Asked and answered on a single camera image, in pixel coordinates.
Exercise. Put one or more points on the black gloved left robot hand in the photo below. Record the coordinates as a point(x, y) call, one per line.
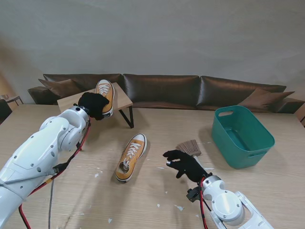
point(94, 105)

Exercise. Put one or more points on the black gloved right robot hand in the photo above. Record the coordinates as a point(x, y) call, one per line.
point(190, 167)

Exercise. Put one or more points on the yellow canvas sneaker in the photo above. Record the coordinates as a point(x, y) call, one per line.
point(134, 148)
point(106, 87)

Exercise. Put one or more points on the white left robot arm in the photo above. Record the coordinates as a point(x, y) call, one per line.
point(43, 148)

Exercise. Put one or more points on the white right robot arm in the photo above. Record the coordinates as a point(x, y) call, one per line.
point(226, 207)

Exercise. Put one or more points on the small wooden bench black legs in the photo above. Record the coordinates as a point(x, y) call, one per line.
point(121, 101)

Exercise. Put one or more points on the brown sofa cushion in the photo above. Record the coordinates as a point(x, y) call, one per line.
point(57, 87)
point(264, 99)

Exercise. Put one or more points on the green plastic basin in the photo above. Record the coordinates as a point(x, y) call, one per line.
point(238, 136)

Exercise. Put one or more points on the brown leather sofa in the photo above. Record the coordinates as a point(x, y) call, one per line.
point(162, 88)

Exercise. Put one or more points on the small wooden side table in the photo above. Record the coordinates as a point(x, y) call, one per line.
point(14, 97)

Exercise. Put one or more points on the dark chair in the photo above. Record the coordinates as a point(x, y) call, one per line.
point(4, 111)

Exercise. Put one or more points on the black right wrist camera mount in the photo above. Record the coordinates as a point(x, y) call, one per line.
point(192, 194)

